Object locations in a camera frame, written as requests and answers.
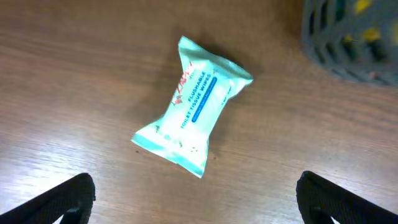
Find mint toilet wipes pack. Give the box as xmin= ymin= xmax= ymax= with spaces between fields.
xmin=131 ymin=37 xmax=253 ymax=178

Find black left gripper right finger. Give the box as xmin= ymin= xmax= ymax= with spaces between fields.
xmin=296 ymin=170 xmax=397 ymax=224

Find grey plastic lattice basket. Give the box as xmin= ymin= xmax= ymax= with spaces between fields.
xmin=301 ymin=0 xmax=397 ymax=87

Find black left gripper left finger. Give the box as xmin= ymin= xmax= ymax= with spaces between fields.
xmin=1 ymin=173 xmax=96 ymax=224

